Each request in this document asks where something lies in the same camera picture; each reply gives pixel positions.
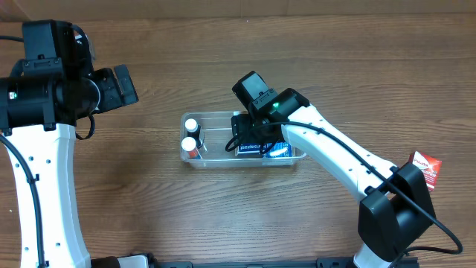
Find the white Hansaplast plaster box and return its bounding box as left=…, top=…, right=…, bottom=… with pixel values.
left=235, top=143, right=262, bottom=156

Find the blue medicine box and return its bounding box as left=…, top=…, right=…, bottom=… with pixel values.
left=264, top=141, right=293, bottom=159

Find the clear plastic container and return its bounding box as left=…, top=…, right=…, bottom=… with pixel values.
left=180, top=111, right=306, bottom=168

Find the black tube white cap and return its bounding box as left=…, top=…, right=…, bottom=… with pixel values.
left=184, top=118, right=204, bottom=149

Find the orange tube white cap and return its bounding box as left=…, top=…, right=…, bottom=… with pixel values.
left=181, top=137, right=202, bottom=160

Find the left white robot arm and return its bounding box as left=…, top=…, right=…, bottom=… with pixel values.
left=1, top=65, right=149, bottom=268

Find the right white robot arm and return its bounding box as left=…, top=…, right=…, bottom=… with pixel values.
left=231, top=86, right=437, bottom=267

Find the red Panadol box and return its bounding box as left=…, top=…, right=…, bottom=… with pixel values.
left=408, top=151, right=443, bottom=191

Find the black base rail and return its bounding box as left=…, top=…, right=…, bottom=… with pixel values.
left=91, top=252, right=420, bottom=268

